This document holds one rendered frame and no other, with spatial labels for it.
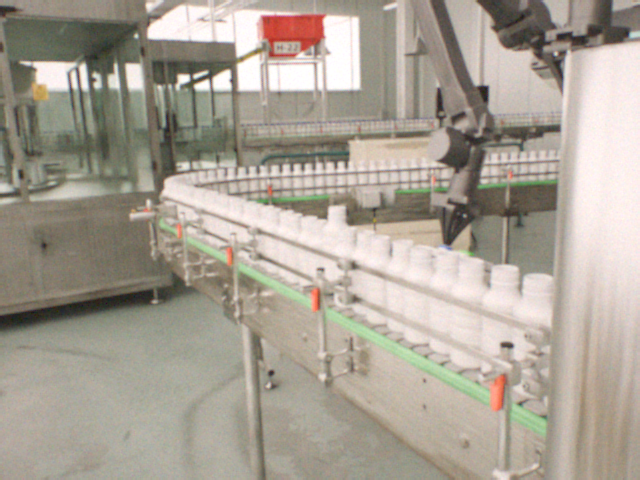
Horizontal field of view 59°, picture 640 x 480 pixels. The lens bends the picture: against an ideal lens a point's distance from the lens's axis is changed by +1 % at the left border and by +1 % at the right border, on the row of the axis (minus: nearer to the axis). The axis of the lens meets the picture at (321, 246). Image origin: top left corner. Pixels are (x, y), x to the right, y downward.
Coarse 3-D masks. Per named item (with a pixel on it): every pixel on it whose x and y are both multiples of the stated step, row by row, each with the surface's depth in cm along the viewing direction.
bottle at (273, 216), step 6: (270, 210) 145; (276, 210) 145; (270, 216) 143; (276, 216) 143; (270, 222) 144; (276, 222) 143; (264, 228) 144; (270, 228) 143; (276, 228) 143; (270, 240) 143; (276, 240) 143; (270, 246) 144; (276, 246) 143; (270, 252) 144; (276, 252) 144; (276, 258) 144; (270, 264) 145; (270, 270) 145; (276, 270) 145
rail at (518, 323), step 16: (192, 208) 195; (192, 224) 198; (240, 224) 157; (224, 240) 171; (288, 240) 132; (320, 256) 119; (336, 256) 114; (368, 272) 104; (336, 288) 115; (416, 288) 92; (368, 304) 106; (464, 304) 83; (400, 320) 97; (496, 320) 78; (512, 320) 75; (432, 336) 90; (448, 336) 88; (464, 352) 84; (480, 352) 81
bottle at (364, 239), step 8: (360, 232) 111; (368, 232) 112; (360, 240) 109; (368, 240) 109; (360, 248) 110; (368, 248) 109; (352, 256) 111; (360, 256) 109; (368, 256) 109; (360, 272) 109; (360, 280) 110; (360, 288) 110; (360, 296) 110; (360, 304) 111; (360, 312) 111
